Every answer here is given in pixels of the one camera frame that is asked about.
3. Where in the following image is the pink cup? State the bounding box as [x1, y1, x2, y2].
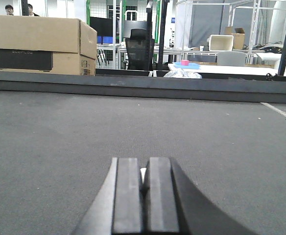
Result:
[181, 60, 190, 66]

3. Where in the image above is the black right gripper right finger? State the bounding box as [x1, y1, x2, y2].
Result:
[144, 157, 255, 235]

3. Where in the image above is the small brown cardboard box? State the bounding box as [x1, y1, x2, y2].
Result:
[224, 26, 245, 49]

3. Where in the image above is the dark conveyor side rail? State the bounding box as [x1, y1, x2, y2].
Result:
[0, 71, 286, 104]

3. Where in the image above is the white plastic bin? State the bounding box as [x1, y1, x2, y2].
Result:
[209, 35, 234, 51]

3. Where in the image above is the crumpled clear plastic bag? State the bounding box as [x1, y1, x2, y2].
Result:
[164, 68, 202, 79]

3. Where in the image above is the blue tray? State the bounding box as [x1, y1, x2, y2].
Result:
[173, 62, 200, 70]

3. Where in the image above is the large brown cardboard box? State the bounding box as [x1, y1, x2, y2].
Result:
[0, 15, 97, 75]

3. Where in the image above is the white table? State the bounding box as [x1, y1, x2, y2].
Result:
[167, 63, 286, 77]

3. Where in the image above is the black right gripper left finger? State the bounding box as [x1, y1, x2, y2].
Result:
[72, 157, 143, 235]

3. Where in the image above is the black mesh office chair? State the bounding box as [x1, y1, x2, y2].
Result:
[125, 28, 155, 71]

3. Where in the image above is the grey chair back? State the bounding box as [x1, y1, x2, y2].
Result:
[217, 51, 245, 67]

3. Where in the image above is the dark conveyor belt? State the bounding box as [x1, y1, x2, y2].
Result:
[0, 92, 286, 235]

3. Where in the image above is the person with glasses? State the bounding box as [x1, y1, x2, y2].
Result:
[5, 4, 14, 16]

